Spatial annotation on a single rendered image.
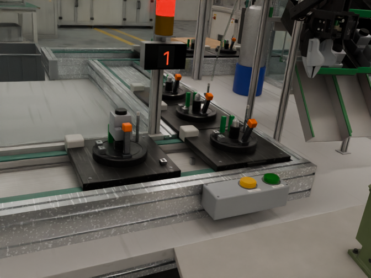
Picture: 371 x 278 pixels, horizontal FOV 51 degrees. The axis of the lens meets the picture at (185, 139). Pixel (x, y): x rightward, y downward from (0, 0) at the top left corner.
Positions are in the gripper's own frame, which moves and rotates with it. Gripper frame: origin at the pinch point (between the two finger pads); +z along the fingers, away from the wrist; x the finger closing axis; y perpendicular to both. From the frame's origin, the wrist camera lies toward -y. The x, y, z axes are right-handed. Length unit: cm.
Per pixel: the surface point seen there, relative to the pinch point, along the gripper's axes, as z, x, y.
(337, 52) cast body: -2.1, 19.7, -11.7
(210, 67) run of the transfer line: 32, 52, -137
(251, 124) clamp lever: 16.9, -6.0, -10.8
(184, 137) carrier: 26.5, -17.0, -27.4
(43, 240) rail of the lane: 35, -60, -2
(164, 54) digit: 2.0, -24.4, -29.2
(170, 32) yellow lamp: -3.8, -23.1, -29.5
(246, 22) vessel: 1, 48, -100
